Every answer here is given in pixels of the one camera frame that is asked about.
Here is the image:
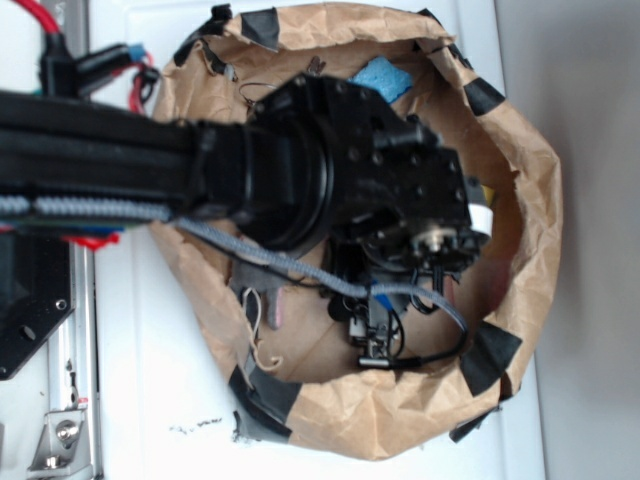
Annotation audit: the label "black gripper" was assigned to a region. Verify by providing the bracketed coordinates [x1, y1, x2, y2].
[247, 74, 493, 235]

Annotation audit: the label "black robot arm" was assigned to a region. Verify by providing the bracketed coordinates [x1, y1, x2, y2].
[1, 75, 493, 253]

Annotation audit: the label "yellow sponge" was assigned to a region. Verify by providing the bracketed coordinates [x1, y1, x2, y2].
[482, 185, 495, 207]

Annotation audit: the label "blue sponge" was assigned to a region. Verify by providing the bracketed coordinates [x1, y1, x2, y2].
[348, 56, 413, 104]

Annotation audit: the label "grey plush toy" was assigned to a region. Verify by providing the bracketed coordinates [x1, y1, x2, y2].
[229, 260, 286, 331]

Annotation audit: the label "brown paper bag bin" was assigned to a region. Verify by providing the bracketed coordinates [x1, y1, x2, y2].
[151, 3, 563, 460]

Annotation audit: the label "wrist camera assembly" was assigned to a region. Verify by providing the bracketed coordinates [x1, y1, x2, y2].
[324, 221, 492, 370]

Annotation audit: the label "red and blue wires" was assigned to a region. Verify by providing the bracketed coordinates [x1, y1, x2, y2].
[9, 0, 164, 251]

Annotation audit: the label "aluminium frame rail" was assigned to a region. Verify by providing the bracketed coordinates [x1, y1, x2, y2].
[27, 0, 104, 480]

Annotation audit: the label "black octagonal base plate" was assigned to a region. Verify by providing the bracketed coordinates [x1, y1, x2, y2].
[0, 232, 73, 381]

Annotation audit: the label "grey braided cable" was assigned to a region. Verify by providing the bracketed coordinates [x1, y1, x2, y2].
[0, 195, 471, 361]

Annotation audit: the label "metal corner bracket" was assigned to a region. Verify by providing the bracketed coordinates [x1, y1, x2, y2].
[27, 410, 90, 479]

